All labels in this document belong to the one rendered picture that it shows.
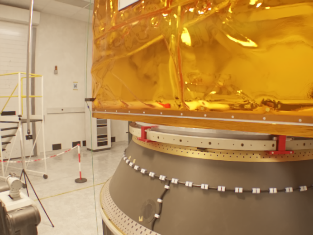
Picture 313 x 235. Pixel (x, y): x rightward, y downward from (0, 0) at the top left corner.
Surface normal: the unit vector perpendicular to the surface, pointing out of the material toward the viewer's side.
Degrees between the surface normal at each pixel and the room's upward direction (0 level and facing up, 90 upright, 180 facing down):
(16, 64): 90
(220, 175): 62
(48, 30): 90
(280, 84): 91
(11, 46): 90
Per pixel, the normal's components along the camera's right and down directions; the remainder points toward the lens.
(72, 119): 0.73, 0.04
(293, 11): -0.71, 0.16
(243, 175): -0.26, -0.41
